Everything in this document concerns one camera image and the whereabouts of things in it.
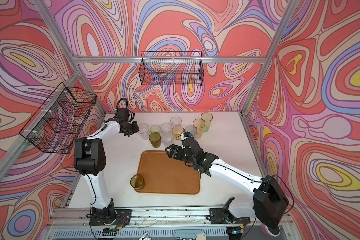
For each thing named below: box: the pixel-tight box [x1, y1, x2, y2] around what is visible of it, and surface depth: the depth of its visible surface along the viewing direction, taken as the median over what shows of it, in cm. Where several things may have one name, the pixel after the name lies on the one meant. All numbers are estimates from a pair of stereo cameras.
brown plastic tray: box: [134, 150, 201, 195], surface depth 88 cm
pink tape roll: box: [261, 223, 281, 237], surface depth 67 cm
